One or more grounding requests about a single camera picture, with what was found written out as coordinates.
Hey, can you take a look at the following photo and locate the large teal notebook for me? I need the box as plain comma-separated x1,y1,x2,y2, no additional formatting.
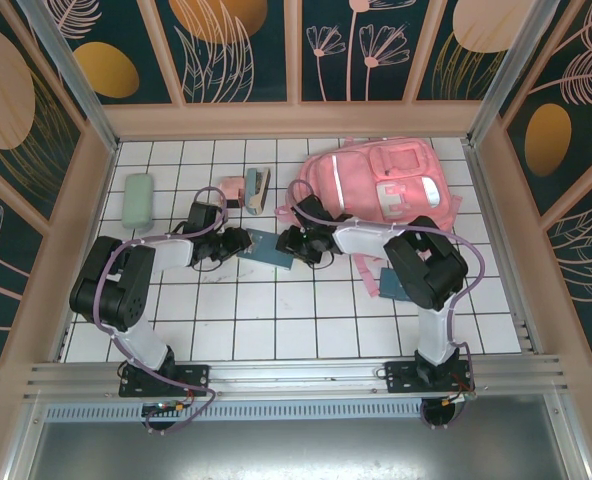
236,227,296,270

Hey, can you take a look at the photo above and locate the teal stapler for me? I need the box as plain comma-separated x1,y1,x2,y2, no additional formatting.
244,167,272,216

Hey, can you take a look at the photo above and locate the pink student backpack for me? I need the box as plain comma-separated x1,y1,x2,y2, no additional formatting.
275,137,465,301

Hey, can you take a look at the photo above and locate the small teal notebook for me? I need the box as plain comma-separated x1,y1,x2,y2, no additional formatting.
378,268,413,302

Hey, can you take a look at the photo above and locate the mint green pencil case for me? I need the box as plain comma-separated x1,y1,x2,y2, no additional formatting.
122,172,156,231

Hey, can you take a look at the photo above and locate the small circuit board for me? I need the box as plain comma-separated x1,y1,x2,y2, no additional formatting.
438,391,478,407
143,399,190,416

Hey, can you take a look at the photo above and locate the grey metal panel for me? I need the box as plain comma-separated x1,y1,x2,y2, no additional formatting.
5,394,592,480

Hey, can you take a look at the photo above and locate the aluminium front rail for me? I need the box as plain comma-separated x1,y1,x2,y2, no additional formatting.
23,354,570,401

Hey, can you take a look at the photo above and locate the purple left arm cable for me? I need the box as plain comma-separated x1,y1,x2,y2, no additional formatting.
91,185,222,436

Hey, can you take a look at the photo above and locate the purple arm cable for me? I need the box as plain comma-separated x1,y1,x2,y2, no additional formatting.
286,178,487,431
91,185,222,436

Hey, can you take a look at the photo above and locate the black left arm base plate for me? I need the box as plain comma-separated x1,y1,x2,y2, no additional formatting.
118,362,212,399

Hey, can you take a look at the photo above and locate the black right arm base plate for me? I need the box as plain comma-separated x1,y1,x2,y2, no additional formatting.
383,358,477,396

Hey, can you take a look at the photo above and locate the perforated metal cable duct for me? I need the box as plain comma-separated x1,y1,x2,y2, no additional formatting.
40,399,557,424

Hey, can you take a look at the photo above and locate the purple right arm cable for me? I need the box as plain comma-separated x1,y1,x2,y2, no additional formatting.
286,178,487,431

